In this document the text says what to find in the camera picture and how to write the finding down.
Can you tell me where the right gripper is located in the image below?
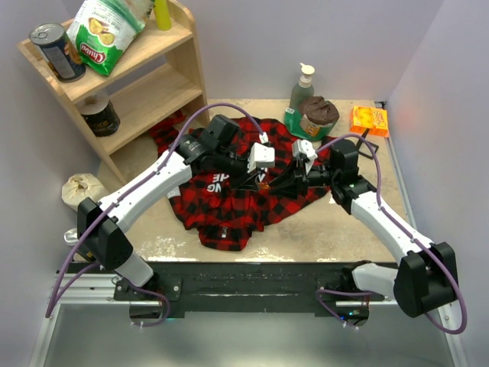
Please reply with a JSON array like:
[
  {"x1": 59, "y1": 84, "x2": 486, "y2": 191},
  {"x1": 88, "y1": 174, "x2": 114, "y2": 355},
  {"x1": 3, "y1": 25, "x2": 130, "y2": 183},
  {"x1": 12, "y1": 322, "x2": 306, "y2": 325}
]
[{"x1": 268, "y1": 155, "x2": 339, "y2": 200}]

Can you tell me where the red black plaid shirt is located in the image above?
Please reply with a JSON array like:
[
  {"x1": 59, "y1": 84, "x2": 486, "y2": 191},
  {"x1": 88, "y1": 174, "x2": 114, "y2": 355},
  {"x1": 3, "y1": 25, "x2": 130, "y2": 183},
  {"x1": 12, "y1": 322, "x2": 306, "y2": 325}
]
[{"x1": 149, "y1": 111, "x2": 329, "y2": 252}]

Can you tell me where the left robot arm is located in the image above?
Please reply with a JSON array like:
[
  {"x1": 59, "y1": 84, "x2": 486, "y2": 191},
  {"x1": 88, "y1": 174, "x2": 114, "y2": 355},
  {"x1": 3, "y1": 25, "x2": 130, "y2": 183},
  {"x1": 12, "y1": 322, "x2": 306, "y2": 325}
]
[{"x1": 77, "y1": 115, "x2": 275, "y2": 300}]

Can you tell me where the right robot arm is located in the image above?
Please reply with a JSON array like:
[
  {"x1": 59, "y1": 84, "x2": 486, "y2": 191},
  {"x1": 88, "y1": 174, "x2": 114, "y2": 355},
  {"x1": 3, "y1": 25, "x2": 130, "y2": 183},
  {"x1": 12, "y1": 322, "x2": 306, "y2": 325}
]
[{"x1": 270, "y1": 139, "x2": 460, "y2": 317}]

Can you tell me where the green pouch with brown top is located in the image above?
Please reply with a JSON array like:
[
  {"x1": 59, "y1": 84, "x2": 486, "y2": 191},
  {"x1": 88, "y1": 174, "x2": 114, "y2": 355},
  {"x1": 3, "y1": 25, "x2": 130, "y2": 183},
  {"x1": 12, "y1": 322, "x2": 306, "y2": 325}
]
[{"x1": 284, "y1": 96, "x2": 340, "y2": 141}]

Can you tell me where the green soap dispenser bottle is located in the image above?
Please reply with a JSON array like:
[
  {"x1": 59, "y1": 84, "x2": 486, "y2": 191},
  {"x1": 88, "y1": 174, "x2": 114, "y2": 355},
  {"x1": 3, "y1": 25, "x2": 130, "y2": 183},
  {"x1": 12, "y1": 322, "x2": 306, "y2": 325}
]
[{"x1": 289, "y1": 63, "x2": 315, "y2": 110}]

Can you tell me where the orange snack box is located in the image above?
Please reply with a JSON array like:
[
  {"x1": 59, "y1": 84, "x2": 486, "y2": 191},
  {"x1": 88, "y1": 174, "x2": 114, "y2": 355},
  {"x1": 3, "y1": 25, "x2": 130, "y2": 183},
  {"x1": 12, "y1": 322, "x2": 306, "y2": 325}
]
[{"x1": 349, "y1": 106, "x2": 390, "y2": 138}]

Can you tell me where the wooden shelf unit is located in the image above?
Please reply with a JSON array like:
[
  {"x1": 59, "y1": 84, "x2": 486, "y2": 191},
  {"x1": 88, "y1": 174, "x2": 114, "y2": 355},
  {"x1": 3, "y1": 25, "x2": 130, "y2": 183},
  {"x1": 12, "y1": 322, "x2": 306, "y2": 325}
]
[{"x1": 18, "y1": 1, "x2": 207, "y2": 183}]

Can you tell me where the black paper-topped jar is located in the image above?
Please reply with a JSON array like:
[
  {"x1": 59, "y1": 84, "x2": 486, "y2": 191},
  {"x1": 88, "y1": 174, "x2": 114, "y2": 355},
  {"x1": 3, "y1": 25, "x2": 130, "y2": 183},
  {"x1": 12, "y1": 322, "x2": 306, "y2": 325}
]
[{"x1": 76, "y1": 92, "x2": 120, "y2": 137}]

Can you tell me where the white cloth sack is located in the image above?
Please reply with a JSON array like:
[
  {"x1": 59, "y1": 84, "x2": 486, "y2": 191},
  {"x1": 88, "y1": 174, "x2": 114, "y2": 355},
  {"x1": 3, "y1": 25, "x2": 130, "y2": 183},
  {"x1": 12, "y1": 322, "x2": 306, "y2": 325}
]
[{"x1": 61, "y1": 174, "x2": 109, "y2": 211}]

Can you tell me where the yellow bottle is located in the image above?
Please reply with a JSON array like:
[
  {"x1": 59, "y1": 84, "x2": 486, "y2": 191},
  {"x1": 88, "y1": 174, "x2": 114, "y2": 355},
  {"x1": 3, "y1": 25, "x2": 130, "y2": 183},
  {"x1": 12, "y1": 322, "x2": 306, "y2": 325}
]
[{"x1": 154, "y1": 0, "x2": 172, "y2": 31}]

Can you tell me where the black gold drink can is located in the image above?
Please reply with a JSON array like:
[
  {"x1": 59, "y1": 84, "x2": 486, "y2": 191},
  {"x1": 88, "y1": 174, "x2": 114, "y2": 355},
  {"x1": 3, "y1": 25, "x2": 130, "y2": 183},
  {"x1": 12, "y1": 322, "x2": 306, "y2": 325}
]
[{"x1": 63, "y1": 228, "x2": 79, "y2": 248}]

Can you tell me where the green chips bag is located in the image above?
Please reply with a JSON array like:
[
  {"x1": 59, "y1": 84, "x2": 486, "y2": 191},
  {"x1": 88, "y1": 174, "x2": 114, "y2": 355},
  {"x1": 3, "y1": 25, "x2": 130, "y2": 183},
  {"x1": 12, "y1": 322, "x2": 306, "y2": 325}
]
[{"x1": 67, "y1": 0, "x2": 154, "y2": 76}]

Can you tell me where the blue tin can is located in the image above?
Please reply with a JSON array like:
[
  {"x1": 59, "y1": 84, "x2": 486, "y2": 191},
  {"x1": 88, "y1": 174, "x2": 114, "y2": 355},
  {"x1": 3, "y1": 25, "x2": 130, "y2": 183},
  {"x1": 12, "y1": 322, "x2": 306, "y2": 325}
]
[{"x1": 29, "y1": 23, "x2": 86, "y2": 83}]

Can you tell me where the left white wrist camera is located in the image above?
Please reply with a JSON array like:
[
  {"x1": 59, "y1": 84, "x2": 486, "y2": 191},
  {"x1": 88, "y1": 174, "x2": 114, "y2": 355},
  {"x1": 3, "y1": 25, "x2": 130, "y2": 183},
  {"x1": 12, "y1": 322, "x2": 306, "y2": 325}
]
[{"x1": 248, "y1": 142, "x2": 275, "y2": 173}]

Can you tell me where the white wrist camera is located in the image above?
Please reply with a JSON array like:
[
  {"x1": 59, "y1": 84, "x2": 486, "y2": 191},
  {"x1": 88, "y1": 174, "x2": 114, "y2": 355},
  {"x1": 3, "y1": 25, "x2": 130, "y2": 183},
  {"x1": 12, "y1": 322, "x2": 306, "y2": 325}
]
[
  {"x1": 292, "y1": 139, "x2": 318, "y2": 173},
  {"x1": 248, "y1": 142, "x2": 275, "y2": 173}
]

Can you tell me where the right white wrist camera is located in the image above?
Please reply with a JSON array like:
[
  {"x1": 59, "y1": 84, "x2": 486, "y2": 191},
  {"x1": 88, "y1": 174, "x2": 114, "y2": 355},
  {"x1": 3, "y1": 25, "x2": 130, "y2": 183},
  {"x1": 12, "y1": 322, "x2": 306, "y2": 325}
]
[{"x1": 292, "y1": 139, "x2": 318, "y2": 173}]

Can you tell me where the black square frame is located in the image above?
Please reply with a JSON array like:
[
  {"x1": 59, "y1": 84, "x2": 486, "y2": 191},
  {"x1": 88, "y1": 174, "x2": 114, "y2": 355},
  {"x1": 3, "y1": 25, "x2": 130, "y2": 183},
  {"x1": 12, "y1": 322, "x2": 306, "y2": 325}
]
[{"x1": 356, "y1": 128, "x2": 379, "y2": 160}]

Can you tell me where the aluminium rail frame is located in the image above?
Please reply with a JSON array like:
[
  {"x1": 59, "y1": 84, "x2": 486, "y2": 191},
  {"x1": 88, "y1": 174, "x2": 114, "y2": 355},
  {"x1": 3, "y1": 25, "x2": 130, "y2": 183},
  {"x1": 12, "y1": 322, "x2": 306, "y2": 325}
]
[{"x1": 30, "y1": 262, "x2": 468, "y2": 366}]

